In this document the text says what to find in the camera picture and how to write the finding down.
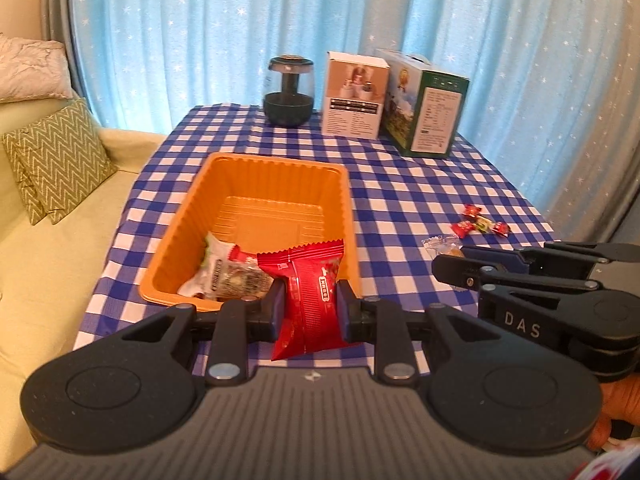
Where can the red white-print snack packet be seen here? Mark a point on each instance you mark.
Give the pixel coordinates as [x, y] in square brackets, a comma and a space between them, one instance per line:
[310, 305]

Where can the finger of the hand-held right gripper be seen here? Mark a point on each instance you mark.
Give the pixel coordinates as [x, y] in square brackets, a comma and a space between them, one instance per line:
[500, 256]
[460, 272]

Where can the grey curtain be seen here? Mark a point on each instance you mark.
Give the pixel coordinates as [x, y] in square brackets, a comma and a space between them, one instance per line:
[60, 10]
[600, 185]

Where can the green zigzag pillow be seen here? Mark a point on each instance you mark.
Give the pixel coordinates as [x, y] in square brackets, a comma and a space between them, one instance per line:
[27, 195]
[62, 155]

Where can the pale green sofa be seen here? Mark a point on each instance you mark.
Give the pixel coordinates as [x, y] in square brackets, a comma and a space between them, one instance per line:
[60, 285]

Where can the green carton box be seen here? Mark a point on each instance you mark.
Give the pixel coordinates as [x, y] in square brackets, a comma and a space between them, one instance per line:
[435, 120]

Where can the small red candy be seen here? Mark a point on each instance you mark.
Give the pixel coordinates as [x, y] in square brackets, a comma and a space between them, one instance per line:
[500, 230]
[472, 210]
[462, 228]

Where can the blue star curtain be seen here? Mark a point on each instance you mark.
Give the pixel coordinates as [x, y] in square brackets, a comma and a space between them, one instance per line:
[200, 35]

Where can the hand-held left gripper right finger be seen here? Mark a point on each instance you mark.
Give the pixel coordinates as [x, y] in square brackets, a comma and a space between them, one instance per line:
[344, 310]

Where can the blue white checked tablecloth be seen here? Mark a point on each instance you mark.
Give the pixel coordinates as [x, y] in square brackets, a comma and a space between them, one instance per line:
[400, 200]

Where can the dark glass humidifier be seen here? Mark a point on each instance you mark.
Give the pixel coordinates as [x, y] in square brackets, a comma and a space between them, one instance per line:
[289, 105]

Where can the plain red snack packet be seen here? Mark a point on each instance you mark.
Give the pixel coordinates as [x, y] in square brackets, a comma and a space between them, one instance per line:
[245, 256]

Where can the green candy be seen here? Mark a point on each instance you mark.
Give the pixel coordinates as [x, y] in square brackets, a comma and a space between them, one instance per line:
[482, 224]

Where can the white red printed clothing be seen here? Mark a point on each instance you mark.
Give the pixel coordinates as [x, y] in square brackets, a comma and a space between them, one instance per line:
[615, 467]

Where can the clear candy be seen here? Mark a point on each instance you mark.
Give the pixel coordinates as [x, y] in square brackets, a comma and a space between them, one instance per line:
[442, 245]

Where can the white snack bar packet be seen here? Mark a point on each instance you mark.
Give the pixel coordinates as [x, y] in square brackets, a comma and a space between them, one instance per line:
[225, 272]

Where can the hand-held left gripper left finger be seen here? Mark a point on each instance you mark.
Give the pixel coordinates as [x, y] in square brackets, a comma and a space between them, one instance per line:
[277, 310]

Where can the white carton box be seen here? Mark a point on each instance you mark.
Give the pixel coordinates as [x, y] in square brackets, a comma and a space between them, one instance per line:
[352, 110]

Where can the person's right hand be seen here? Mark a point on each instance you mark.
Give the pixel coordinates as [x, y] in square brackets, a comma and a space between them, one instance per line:
[620, 400]

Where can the orange plastic tray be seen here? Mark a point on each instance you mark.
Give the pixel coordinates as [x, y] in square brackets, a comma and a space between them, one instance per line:
[270, 195]

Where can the pink cushion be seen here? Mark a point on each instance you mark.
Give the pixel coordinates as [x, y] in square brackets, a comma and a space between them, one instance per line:
[30, 67]

